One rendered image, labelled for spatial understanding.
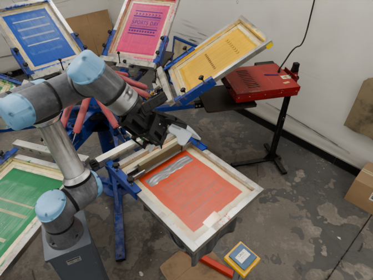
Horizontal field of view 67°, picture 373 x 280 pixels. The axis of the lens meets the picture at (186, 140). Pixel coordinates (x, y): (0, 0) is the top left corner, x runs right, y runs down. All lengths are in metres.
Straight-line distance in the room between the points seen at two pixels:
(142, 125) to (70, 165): 0.55
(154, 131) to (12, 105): 0.30
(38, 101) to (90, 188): 0.62
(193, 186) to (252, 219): 1.19
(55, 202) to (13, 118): 0.58
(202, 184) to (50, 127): 1.00
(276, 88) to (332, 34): 0.86
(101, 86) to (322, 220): 2.67
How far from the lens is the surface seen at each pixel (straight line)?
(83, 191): 1.23
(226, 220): 1.59
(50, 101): 0.70
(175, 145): 1.88
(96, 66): 0.64
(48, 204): 1.21
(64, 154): 1.16
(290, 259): 2.72
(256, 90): 2.43
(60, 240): 1.31
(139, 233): 2.73
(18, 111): 0.68
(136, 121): 0.69
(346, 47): 3.09
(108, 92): 0.65
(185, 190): 1.74
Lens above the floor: 2.30
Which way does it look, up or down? 40 degrees down
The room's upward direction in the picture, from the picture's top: straight up
